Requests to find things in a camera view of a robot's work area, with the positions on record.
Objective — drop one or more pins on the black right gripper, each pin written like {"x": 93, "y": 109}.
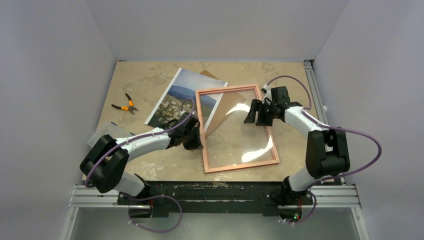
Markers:
{"x": 262, "y": 112}

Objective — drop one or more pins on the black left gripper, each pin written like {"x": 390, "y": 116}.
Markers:
{"x": 196, "y": 145}

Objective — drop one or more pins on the brown cardboard backing board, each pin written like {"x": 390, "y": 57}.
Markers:
{"x": 214, "y": 108}

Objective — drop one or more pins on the landscape photo print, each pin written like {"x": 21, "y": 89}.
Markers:
{"x": 184, "y": 85}

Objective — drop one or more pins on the red wooden picture frame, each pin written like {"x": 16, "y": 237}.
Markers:
{"x": 202, "y": 132}

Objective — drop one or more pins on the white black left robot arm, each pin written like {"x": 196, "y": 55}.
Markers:
{"x": 104, "y": 165}

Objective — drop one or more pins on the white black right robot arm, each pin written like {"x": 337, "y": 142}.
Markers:
{"x": 327, "y": 153}

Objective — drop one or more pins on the clear plastic parts box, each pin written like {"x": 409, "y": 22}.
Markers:
{"x": 108, "y": 128}

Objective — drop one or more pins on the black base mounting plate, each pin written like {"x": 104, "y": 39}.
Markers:
{"x": 270, "y": 199}

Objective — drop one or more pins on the aluminium rail right side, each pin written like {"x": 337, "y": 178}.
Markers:
{"x": 315, "y": 93}

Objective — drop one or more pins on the aluminium rail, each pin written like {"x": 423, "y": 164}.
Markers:
{"x": 327, "y": 196}
{"x": 315, "y": 93}

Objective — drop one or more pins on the aluminium front rail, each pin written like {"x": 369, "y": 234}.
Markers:
{"x": 327, "y": 196}

